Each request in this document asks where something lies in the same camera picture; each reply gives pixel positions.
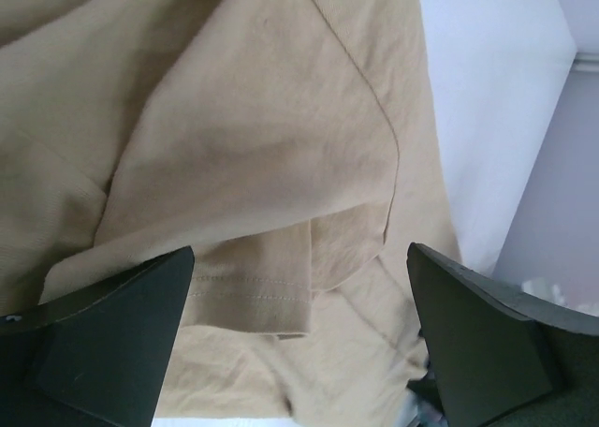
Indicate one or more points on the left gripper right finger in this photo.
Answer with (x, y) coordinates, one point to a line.
(499, 356)

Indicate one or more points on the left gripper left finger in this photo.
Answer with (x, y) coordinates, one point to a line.
(97, 356)

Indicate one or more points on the beige t shirt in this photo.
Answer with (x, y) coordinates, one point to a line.
(290, 143)

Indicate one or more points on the right aluminium frame post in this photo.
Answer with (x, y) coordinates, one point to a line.
(586, 62)

